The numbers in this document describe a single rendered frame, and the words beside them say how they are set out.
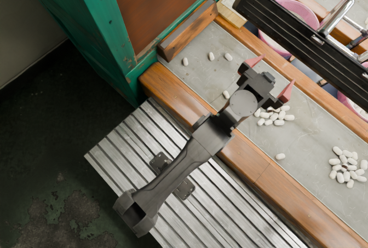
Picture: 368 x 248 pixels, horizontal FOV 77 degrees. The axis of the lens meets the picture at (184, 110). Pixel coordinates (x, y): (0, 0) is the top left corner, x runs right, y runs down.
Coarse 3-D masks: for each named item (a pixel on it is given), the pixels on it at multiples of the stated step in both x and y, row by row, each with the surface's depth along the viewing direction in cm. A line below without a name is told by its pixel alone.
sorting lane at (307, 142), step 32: (224, 32) 100; (192, 64) 95; (224, 64) 96; (224, 96) 92; (256, 128) 89; (288, 128) 90; (320, 128) 90; (288, 160) 87; (320, 160) 87; (320, 192) 84; (352, 192) 84; (352, 224) 82
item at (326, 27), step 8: (352, 0) 60; (344, 8) 59; (336, 16) 58; (328, 24) 58; (336, 24) 58; (320, 32) 57; (328, 32) 57; (336, 40) 75; (344, 48) 74; (352, 56) 73; (360, 56) 72; (320, 80) 91
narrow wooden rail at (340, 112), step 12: (228, 24) 98; (240, 36) 97; (252, 36) 97; (252, 48) 96; (264, 48) 96; (264, 60) 96; (276, 60) 94; (288, 72) 93; (300, 72) 93; (300, 84) 92; (312, 84) 92; (312, 96) 92; (324, 96) 91; (324, 108) 92; (336, 108) 90; (348, 108) 90; (348, 120) 89; (360, 120) 89; (360, 132) 88
